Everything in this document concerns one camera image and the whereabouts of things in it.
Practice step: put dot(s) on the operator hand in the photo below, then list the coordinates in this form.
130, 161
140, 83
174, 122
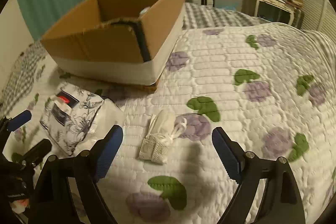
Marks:
20, 205

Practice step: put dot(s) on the white floral quilt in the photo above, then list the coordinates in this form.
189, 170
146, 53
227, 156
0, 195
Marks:
268, 86

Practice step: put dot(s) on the white dressing table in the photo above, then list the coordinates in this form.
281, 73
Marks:
274, 11

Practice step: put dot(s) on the small white mesh pouch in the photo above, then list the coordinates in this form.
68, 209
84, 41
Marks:
162, 131

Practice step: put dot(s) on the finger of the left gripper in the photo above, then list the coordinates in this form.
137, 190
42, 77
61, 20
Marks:
12, 124
36, 154

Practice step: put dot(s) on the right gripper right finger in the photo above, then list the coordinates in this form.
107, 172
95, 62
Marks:
281, 201

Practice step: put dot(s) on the open cardboard box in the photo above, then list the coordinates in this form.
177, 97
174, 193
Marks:
117, 41

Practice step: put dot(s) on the floral packaged fabric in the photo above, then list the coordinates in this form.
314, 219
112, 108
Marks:
75, 118

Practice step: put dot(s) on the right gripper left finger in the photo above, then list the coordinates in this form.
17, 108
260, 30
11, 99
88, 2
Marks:
52, 199

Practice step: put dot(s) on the white louvered wardrobe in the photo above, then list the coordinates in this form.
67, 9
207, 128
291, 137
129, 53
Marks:
319, 16

